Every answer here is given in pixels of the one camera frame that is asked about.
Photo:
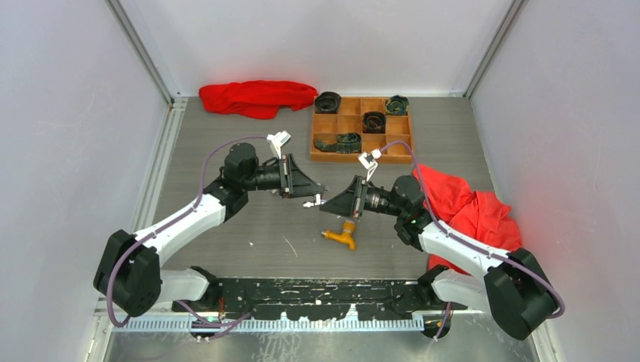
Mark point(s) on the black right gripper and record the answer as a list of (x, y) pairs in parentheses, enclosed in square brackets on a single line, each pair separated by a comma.
[(348, 203)]

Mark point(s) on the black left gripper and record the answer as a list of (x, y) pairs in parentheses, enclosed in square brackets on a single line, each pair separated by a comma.
[(293, 182)]

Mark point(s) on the chrome metal faucet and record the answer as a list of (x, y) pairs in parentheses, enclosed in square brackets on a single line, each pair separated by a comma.
[(315, 202)]

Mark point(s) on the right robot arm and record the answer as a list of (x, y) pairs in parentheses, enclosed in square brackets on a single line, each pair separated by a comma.
[(509, 286)]

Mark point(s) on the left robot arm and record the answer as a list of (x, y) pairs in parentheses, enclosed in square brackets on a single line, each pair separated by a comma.
[(130, 273)]

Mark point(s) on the orange plastic faucet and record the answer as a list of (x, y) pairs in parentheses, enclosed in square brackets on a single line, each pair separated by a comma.
[(346, 237)]

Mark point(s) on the dark belt lying flat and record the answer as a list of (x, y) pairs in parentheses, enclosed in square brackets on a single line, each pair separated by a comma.
[(345, 143)]

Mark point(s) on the wooden compartment tray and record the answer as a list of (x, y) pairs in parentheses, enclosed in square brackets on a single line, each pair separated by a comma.
[(343, 127)]

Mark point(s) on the rolled dark belt centre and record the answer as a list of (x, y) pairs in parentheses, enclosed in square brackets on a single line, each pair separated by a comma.
[(374, 122)]

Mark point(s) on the rolled dark belt top-left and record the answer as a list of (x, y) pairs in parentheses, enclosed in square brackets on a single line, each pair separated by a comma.
[(327, 102)]

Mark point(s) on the red cloth at back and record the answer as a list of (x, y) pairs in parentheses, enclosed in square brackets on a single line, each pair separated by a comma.
[(257, 99)]

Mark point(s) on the red cloth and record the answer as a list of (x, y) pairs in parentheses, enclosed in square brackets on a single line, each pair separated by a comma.
[(257, 99), (478, 214)]

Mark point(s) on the rolled dark belt top-right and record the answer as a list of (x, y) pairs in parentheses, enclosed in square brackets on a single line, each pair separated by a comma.
[(397, 105)]

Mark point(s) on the red cloth at right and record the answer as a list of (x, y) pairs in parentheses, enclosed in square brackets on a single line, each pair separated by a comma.
[(478, 214)]

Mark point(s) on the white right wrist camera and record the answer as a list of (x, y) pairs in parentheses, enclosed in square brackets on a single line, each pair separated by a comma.
[(369, 162)]

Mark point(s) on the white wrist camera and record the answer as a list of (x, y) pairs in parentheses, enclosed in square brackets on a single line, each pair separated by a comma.
[(277, 141), (369, 162)]

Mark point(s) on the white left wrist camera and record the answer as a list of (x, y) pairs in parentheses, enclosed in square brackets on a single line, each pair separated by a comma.
[(277, 141)]

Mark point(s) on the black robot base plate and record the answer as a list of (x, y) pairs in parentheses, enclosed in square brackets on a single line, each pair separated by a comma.
[(268, 299)]

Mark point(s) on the perforated metal rail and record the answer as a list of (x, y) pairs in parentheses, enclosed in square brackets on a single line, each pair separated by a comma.
[(349, 324)]

